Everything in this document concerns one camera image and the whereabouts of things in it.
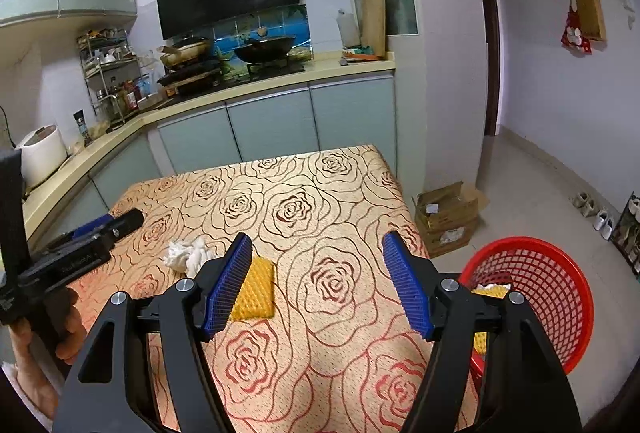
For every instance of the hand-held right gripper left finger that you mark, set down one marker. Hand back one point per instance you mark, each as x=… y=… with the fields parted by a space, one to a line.
x=227 y=288

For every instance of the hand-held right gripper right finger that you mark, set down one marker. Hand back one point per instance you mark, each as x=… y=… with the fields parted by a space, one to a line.
x=407 y=288

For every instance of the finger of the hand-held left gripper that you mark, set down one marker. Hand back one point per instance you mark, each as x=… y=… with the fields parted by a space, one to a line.
x=92 y=225
x=127 y=223

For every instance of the white tissue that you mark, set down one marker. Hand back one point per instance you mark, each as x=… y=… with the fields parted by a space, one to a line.
x=187 y=255

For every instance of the red plastic basket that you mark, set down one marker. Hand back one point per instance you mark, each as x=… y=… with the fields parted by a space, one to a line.
x=550 y=293

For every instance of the person's left forearm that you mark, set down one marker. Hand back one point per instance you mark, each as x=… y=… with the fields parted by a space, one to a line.
x=10 y=388

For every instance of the person's left hand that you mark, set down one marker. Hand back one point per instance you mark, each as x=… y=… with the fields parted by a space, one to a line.
x=72 y=323

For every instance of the white rice cooker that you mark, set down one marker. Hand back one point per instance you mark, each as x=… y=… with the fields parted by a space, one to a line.
x=42 y=158

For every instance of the open cardboard box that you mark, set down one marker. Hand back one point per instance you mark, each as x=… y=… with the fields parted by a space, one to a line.
x=450 y=208

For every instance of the black pepper grinder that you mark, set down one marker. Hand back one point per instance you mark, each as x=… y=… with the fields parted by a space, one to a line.
x=83 y=129

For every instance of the rose-print tablecloth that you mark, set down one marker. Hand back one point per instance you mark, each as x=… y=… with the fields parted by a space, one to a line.
x=300 y=213

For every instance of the metal spice rack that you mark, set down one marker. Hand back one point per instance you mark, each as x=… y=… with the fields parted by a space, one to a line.
x=110 y=73

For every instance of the black induction cooker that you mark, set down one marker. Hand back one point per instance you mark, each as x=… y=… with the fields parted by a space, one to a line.
x=190 y=78

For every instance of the grey lower kitchen cabinets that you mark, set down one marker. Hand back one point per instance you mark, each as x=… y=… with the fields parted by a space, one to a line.
x=270 y=128

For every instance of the beige frying pan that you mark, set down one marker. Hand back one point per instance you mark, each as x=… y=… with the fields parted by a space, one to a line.
x=185 y=53

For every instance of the beige slipper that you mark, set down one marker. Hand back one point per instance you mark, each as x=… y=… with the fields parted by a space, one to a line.
x=587 y=206
x=578 y=201

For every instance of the white shoe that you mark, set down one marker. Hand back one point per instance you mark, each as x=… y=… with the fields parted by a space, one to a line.
x=611 y=228
x=600 y=219

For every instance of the black gas stove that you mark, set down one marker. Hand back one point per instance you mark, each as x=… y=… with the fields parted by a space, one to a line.
x=275 y=67

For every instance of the black wok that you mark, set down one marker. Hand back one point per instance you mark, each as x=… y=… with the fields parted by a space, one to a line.
x=265 y=49

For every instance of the black shoe rack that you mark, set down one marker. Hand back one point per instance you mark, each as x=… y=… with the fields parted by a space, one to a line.
x=629 y=233

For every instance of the beige kitchen countertop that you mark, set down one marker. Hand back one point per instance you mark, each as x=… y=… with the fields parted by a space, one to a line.
x=325 y=70

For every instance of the orange and green cloths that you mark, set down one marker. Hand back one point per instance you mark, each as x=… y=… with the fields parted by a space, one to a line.
x=362 y=54

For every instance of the wooden cutting board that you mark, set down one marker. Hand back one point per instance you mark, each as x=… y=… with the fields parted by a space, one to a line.
x=374 y=18

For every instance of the red hanging cloth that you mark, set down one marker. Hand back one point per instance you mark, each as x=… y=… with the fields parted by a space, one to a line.
x=574 y=38

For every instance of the brown paper bag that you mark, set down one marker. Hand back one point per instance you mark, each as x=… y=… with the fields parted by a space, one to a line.
x=590 y=15

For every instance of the dark wooden door frame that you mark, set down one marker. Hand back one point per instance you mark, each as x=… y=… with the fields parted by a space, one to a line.
x=487 y=33

